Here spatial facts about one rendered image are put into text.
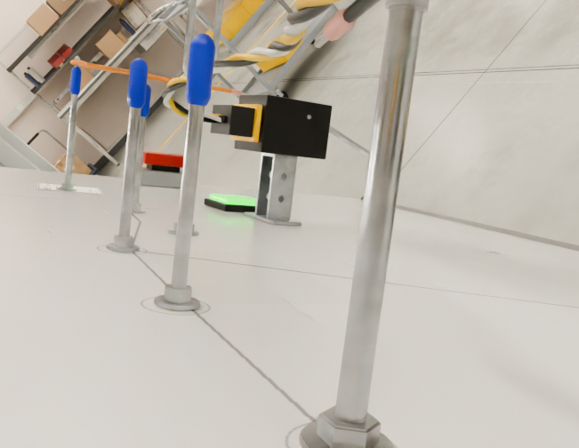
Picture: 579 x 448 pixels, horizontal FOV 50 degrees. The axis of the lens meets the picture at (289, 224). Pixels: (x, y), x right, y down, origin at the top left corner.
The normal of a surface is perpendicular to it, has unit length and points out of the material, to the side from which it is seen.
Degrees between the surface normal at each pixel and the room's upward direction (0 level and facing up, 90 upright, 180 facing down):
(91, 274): 54
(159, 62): 90
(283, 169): 96
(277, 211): 96
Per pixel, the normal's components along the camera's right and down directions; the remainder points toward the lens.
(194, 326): 0.12, -0.99
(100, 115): 0.37, 0.19
